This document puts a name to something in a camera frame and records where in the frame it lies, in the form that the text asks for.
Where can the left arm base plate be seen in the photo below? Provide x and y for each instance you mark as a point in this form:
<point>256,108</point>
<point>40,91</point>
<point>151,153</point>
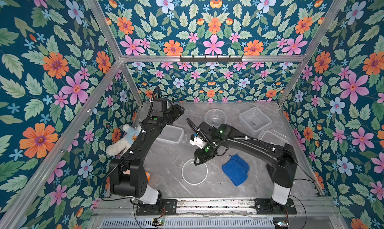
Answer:
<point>162,207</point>

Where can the blue cleaning cloth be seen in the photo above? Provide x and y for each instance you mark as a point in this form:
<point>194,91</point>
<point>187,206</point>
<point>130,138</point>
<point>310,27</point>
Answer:
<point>236,169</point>

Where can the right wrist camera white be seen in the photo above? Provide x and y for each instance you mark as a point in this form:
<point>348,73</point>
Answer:
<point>196,140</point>

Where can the round clear lunch box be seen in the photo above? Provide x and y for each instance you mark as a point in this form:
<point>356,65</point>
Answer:
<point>215,117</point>

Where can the black hook rail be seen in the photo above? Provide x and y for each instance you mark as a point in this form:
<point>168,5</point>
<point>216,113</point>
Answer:
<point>211,59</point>

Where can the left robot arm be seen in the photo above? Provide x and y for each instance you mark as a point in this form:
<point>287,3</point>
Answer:
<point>136,154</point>

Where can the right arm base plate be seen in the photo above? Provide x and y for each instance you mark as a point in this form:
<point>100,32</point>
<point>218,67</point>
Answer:
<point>269,207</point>

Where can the rectangular clear lunch box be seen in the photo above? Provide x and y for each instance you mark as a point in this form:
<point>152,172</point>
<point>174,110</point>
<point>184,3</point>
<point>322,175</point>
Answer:
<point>171,135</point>

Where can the aluminium front rail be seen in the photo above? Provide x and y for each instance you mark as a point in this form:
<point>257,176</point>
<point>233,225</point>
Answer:
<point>306,206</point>

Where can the white teddy bear blue shirt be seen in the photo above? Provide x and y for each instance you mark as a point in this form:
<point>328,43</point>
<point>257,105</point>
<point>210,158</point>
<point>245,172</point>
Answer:
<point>121,145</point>

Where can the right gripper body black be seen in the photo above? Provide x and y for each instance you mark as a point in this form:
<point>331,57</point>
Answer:
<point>202,155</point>

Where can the white ventilation grille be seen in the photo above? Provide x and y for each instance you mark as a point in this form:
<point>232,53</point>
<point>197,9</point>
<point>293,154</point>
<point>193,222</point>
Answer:
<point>189,223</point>

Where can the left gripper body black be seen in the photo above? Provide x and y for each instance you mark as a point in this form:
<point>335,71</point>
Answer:
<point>164,117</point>

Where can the square clear box lid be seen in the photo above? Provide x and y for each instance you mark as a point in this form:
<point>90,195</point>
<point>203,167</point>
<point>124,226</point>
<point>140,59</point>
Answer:
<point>273,137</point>

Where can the pink doll orange outfit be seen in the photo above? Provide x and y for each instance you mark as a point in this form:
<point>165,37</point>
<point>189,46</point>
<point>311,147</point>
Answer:
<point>147,176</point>

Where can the square clear lunch box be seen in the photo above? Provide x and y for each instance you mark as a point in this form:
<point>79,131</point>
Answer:
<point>254,121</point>

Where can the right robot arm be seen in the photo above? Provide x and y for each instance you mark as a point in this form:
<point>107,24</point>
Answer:
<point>281,160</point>

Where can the round clear box lid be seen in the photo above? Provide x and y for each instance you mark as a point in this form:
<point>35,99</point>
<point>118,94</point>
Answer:
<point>194,175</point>

